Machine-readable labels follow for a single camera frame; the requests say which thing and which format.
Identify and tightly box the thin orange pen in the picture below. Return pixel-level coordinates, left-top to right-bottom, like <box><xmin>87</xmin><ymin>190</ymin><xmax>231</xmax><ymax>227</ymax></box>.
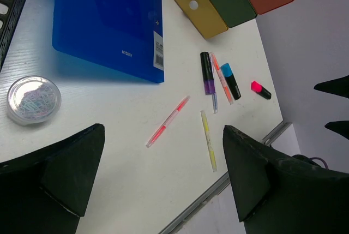
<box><xmin>209</xmin><ymin>52</ymin><xmax>233</xmax><ymax>105</ymax></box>

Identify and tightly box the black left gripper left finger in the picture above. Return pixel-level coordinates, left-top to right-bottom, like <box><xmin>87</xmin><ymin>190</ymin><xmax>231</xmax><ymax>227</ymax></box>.
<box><xmin>1</xmin><ymin>124</ymin><xmax>105</xmax><ymax>233</ymax></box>

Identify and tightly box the thin yellow pen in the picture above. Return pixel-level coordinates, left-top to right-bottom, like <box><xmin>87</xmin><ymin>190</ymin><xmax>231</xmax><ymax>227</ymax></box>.
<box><xmin>200</xmin><ymin>110</ymin><xmax>217</xmax><ymax>172</ymax></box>

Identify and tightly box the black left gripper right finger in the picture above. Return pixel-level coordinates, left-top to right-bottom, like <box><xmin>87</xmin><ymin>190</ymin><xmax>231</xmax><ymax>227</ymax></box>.
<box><xmin>222</xmin><ymin>125</ymin><xmax>348</xmax><ymax>233</ymax></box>

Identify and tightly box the pink cap black highlighter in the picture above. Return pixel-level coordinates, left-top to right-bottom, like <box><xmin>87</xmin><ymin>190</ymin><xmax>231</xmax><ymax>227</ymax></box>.
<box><xmin>251</xmin><ymin>81</ymin><xmax>272</xmax><ymax>100</ymax></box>

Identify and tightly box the blue cap black highlighter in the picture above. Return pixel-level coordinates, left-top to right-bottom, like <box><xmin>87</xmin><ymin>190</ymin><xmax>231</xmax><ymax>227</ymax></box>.
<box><xmin>220</xmin><ymin>63</ymin><xmax>241</xmax><ymax>100</ymax></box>

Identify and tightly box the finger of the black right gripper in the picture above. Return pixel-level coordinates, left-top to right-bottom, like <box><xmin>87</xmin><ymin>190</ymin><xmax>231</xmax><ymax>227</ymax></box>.
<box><xmin>325</xmin><ymin>121</ymin><xmax>349</xmax><ymax>139</ymax></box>
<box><xmin>314</xmin><ymin>76</ymin><xmax>349</xmax><ymax>98</ymax></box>

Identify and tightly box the thin blue pen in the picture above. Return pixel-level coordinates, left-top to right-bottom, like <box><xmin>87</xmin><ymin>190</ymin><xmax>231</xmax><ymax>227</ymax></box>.
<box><xmin>209</xmin><ymin>52</ymin><xmax>218</xmax><ymax>113</ymax></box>

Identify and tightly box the thin pink pen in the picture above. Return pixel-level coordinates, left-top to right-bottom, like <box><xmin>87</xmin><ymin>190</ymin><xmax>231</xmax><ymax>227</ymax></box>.
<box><xmin>146</xmin><ymin>96</ymin><xmax>190</xmax><ymax>148</ymax></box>

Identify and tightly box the purple cap black highlighter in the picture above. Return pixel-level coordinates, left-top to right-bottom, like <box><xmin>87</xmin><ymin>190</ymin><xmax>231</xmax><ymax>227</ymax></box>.
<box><xmin>200</xmin><ymin>52</ymin><xmax>215</xmax><ymax>95</ymax></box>

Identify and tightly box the black mesh file rack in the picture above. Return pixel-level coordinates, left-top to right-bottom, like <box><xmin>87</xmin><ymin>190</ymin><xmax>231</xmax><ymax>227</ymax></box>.
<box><xmin>1</xmin><ymin>0</ymin><xmax>26</xmax><ymax>69</ymax></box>

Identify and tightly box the blue plastic folder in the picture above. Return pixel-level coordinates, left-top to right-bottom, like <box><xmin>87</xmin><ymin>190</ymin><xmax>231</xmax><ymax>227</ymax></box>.
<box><xmin>52</xmin><ymin>0</ymin><xmax>164</xmax><ymax>83</ymax></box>

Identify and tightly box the aluminium table edge rail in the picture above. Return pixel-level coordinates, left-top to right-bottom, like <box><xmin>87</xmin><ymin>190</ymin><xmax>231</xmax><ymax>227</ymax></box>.
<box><xmin>159</xmin><ymin>122</ymin><xmax>292</xmax><ymax>234</ymax></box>

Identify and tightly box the yellow drawer box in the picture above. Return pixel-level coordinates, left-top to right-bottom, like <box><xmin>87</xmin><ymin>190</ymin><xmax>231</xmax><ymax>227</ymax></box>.
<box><xmin>174</xmin><ymin>0</ymin><xmax>228</xmax><ymax>39</ymax></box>

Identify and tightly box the clear paper clip container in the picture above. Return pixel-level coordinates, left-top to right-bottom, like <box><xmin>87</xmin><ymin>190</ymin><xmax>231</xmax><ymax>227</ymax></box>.
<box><xmin>7</xmin><ymin>75</ymin><xmax>62</xmax><ymax>126</ymax></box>

